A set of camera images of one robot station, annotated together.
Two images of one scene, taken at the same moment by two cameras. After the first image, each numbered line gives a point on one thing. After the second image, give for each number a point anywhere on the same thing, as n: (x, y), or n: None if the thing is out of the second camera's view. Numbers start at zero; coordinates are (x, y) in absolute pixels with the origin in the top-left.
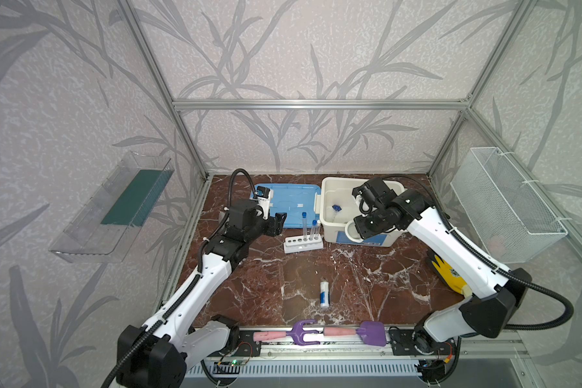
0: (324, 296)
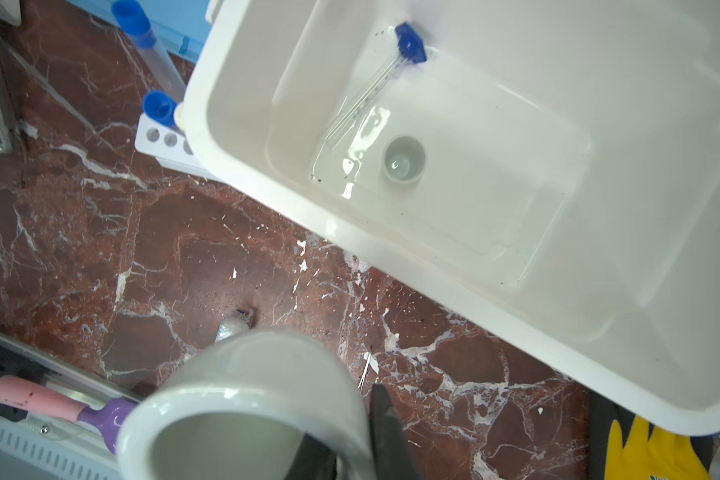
0: (239, 320)
